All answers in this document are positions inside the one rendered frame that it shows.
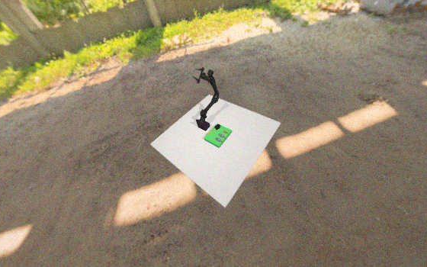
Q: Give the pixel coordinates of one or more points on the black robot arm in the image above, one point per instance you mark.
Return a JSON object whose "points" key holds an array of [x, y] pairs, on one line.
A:
{"points": [[214, 99]]}

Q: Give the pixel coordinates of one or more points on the green flat plate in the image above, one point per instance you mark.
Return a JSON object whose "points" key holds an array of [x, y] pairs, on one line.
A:
{"points": [[217, 137]]}

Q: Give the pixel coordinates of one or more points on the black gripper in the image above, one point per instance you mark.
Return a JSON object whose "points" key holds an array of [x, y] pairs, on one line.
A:
{"points": [[202, 76]]}

